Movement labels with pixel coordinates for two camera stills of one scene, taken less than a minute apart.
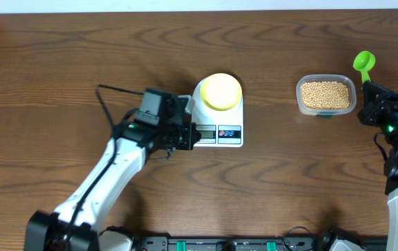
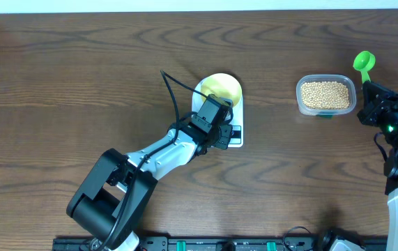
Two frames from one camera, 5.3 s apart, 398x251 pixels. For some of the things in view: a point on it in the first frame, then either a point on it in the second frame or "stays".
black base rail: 241,243 stays
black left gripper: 186,140 -> 222,131
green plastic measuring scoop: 364,61 stays
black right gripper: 372,107 stays
